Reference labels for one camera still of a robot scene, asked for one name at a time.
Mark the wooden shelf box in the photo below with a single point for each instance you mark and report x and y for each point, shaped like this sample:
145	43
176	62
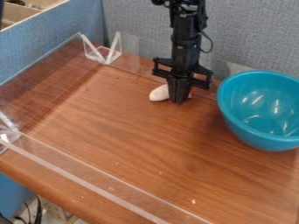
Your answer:
19	10

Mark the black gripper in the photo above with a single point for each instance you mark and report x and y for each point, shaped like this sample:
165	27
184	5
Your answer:
164	70

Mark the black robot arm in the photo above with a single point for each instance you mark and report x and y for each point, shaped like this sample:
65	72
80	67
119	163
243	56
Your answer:
181	69

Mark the white brown toy mushroom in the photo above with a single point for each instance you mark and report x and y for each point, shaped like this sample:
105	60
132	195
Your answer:
159	94

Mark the blue plastic bowl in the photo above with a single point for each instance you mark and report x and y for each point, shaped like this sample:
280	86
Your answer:
259	104

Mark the clear acrylic corner bracket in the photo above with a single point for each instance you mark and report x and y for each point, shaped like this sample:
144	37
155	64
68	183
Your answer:
103	55

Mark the clear acrylic front barrier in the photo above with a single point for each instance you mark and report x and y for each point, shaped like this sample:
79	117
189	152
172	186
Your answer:
136	200

